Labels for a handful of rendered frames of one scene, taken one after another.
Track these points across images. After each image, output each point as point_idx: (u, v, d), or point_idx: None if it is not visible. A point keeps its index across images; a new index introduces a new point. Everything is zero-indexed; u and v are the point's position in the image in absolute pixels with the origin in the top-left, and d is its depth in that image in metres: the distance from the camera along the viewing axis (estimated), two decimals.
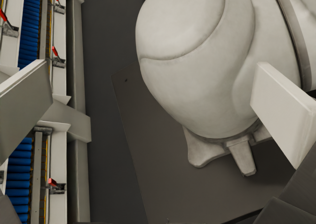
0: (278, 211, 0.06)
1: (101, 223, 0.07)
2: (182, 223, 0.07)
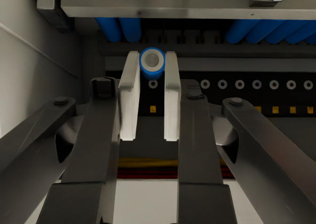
0: (191, 193, 0.07)
1: (101, 223, 0.07)
2: (182, 223, 0.07)
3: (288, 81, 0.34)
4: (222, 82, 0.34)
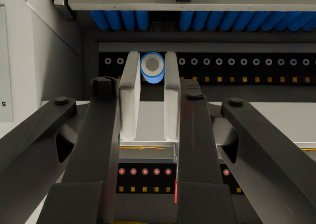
0: (190, 193, 0.07)
1: (101, 223, 0.07)
2: (182, 223, 0.07)
3: (229, 59, 0.47)
4: (181, 60, 0.47)
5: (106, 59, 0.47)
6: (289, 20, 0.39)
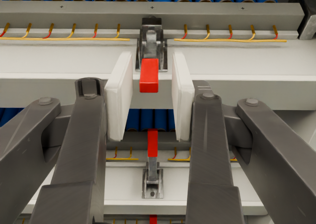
0: (199, 193, 0.07)
1: (101, 223, 0.07)
2: (182, 223, 0.07)
3: None
4: None
5: None
6: None
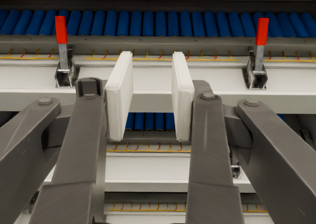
0: (199, 193, 0.07)
1: (101, 223, 0.07)
2: (182, 223, 0.07)
3: None
4: None
5: None
6: (150, 25, 0.46)
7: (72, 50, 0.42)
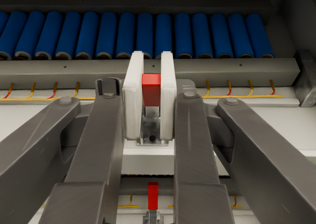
0: (188, 193, 0.07)
1: (101, 223, 0.07)
2: (182, 223, 0.07)
3: None
4: None
5: None
6: (9, 34, 0.30)
7: None
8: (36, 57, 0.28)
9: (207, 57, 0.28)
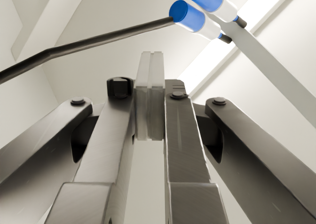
0: (181, 193, 0.07)
1: (101, 223, 0.07)
2: (182, 223, 0.07)
3: None
4: None
5: None
6: None
7: None
8: None
9: None
